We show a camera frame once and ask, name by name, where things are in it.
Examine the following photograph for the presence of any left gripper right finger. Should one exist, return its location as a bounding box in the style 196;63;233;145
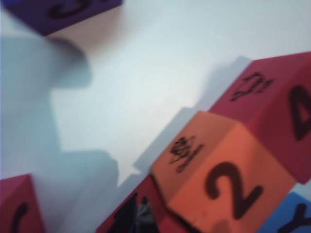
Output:
136;197;158;233

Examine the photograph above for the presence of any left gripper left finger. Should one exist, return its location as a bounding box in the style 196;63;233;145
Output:
106;194;139;233

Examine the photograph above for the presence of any red block with 0 B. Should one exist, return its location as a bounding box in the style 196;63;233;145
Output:
96;174;202;233

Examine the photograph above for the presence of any orange block with 2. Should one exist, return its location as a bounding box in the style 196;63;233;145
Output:
150;110;296;233

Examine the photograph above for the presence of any red block with 5 C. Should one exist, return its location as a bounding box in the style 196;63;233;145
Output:
0;173;47;233

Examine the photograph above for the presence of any blue block with L 3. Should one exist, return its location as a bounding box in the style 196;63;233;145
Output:
255;191;311;233

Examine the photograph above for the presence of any red block with 4 Y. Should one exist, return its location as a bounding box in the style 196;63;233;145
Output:
208;51;311;185

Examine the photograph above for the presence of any purple block with R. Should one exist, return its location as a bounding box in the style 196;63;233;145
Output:
4;0;123;37

